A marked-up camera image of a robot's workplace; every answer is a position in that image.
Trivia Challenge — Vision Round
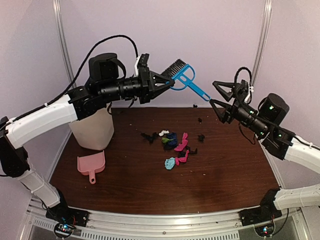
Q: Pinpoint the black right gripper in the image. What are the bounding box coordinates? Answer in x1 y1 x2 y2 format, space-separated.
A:
209 81 271 138

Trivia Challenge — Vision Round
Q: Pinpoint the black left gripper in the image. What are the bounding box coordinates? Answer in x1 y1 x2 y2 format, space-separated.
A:
100 65 175 104

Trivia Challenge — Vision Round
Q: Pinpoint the blue hand brush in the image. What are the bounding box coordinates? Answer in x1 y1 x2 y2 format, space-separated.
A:
161 58 211 102

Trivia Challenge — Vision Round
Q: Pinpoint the light blue paper scrap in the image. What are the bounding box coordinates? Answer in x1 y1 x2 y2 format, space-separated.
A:
164 157 176 170

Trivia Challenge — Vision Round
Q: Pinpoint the pink plastic dustpan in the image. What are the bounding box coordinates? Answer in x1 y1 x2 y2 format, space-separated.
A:
77 151 106 185

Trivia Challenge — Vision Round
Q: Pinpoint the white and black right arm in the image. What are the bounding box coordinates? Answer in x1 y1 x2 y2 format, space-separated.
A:
209 80 320 221

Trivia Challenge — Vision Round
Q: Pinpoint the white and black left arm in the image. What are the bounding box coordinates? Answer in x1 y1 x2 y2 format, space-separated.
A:
0 53 175 222

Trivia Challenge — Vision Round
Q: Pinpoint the white paper scrap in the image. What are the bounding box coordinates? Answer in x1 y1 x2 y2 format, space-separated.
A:
158 130 170 137

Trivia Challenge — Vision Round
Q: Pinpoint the green paper scrap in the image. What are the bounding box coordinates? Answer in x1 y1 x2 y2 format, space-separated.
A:
161 137 171 144

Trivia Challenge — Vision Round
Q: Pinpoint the cream plastic waste bin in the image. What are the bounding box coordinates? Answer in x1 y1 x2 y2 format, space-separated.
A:
68 103 115 151

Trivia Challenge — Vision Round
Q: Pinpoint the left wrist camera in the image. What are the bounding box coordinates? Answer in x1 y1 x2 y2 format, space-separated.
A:
133 53 150 77

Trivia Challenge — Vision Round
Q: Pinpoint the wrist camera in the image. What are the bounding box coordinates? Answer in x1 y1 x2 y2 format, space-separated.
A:
238 80 254 104
133 53 150 77

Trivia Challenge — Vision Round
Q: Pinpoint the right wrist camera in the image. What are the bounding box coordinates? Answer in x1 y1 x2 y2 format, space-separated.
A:
238 80 254 104

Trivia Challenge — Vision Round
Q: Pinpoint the right aluminium frame post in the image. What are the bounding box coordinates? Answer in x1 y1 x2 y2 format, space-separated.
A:
251 0 273 86

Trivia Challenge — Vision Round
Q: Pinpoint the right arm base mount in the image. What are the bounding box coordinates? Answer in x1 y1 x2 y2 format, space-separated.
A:
238 188 282 238

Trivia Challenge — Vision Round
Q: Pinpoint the front aluminium rail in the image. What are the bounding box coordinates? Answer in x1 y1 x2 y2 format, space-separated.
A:
17 204 315 240

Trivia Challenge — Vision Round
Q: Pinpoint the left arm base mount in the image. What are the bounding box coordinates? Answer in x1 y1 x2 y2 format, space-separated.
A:
41 189 89 240

